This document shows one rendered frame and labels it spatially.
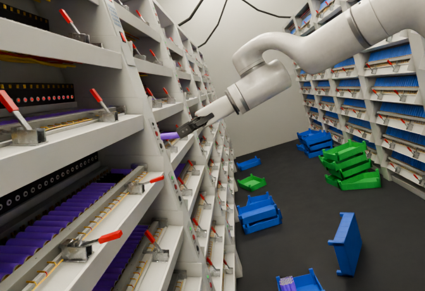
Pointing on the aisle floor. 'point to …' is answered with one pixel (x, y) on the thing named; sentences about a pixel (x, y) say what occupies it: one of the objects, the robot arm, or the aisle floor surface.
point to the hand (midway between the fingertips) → (184, 130)
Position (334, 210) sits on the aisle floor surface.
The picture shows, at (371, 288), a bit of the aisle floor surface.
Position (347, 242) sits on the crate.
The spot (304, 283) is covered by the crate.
